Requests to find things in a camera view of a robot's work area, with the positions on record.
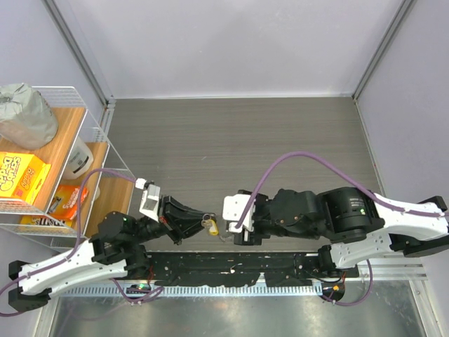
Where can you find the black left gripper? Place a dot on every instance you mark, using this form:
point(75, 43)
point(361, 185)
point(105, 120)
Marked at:
point(179, 220)

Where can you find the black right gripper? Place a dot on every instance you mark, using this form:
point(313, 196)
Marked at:
point(255, 237)

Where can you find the silver keys with yellow tag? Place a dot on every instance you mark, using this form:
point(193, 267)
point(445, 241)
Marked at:
point(209, 222)

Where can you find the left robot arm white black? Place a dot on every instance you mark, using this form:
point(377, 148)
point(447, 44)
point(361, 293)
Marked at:
point(116, 251)

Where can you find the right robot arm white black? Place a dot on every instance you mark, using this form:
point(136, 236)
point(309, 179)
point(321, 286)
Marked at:
point(358, 228)

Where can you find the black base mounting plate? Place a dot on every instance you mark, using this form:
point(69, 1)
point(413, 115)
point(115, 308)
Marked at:
point(238, 269)

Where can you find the orange snack box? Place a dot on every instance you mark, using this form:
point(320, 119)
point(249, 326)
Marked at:
point(64, 203)

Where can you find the white pump bottle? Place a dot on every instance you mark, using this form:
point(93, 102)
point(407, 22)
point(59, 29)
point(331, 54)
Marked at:
point(79, 160)

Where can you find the yellow black candy bag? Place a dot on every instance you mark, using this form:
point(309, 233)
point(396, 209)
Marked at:
point(44, 221)

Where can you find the yellow snack box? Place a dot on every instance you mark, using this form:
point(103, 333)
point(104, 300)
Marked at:
point(22, 176)

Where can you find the grey crumpled bag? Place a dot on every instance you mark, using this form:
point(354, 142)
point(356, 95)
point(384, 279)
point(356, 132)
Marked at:
point(26, 118)

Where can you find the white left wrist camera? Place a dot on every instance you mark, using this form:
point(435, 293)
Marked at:
point(151, 195)

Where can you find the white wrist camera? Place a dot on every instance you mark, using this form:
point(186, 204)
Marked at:
point(151, 195)
point(233, 207)

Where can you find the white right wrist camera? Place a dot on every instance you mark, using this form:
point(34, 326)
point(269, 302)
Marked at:
point(233, 207)

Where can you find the white wire shelf rack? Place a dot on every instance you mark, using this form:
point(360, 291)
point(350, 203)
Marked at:
point(108, 190)

